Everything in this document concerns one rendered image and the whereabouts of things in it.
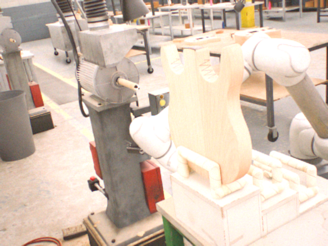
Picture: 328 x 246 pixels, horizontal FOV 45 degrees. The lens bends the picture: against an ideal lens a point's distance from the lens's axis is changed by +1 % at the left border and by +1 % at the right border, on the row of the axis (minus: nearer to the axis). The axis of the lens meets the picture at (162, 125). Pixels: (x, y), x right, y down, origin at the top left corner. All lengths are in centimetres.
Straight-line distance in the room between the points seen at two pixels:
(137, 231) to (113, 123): 69
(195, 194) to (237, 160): 22
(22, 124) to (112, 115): 255
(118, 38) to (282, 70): 70
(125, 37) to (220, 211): 93
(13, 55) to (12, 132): 120
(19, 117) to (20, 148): 36
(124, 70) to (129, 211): 93
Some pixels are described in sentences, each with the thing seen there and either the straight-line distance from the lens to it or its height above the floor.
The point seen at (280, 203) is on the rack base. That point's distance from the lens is 130.
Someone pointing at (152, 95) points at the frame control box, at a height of 111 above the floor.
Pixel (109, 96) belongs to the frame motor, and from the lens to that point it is 208.
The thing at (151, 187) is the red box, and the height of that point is 50.
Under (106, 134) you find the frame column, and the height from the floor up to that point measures 92.
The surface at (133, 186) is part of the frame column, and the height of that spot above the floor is 54.
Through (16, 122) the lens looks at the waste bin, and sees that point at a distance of 469.
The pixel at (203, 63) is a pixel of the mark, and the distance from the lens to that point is 110.
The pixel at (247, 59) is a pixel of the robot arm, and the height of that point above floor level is 136.
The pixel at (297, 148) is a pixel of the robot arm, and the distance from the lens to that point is 213.
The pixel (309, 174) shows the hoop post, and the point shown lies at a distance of 145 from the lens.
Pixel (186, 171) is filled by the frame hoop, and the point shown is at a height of 113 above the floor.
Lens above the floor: 172
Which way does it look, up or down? 20 degrees down
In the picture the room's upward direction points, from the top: 8 degrees counter-clockwise
